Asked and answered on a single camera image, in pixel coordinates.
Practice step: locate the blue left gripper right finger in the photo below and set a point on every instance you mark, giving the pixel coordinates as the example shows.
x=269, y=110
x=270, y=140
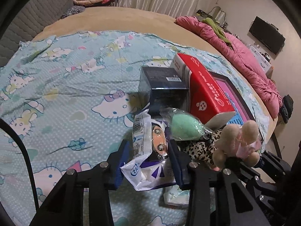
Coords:
x=179, y=163

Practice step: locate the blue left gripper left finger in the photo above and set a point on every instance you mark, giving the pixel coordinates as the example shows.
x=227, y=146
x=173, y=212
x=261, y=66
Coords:
x=117, y=160

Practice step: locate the leopard print scrunchie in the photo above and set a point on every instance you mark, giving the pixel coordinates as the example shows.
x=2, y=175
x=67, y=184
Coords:
x=203, y=149

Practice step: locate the white blue snack packet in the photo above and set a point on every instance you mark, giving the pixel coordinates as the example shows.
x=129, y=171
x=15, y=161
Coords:
x=150, y=167

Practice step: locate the green sponge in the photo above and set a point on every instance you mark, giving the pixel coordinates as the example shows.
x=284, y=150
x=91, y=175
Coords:
x=183, y=126

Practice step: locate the green floral tissue pack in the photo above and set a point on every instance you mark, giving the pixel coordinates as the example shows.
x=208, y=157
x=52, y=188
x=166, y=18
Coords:
x=174, y=196

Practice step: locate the beige plush bunny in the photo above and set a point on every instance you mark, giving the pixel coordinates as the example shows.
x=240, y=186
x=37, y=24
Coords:
x=240, y=141

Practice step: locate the red tissue box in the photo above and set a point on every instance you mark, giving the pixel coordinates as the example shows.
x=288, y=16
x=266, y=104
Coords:
x=205, y=99

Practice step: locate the dark blue cosmetic box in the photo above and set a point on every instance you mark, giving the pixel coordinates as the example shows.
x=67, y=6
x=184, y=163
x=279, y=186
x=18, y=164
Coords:
x=160, y=88

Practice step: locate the purple tray box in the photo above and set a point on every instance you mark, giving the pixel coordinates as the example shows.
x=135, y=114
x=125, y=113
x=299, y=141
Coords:
x=232, y=96

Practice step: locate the Hello Kitty blue bedsheet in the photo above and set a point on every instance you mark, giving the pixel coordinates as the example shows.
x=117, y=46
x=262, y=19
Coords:
x=48, y=165

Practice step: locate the dark clothes on chair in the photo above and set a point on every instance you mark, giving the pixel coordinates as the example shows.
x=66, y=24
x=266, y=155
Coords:
x=286, y=108

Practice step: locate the pink quilt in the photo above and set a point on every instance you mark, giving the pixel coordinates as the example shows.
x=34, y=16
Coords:
x=241, y=58

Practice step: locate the white drawer cabinet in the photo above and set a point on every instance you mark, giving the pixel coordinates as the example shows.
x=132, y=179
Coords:
x=262, y=60

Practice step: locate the green garment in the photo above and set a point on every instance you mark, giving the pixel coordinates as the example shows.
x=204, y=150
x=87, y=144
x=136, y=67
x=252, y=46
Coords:
x=217, y=29

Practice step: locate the grey quilted sofa cover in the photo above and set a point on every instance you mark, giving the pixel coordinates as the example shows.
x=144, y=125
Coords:
x=29, y=22

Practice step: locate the black wall television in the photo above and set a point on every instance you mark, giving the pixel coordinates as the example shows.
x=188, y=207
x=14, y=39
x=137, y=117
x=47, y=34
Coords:
x=267, y=34

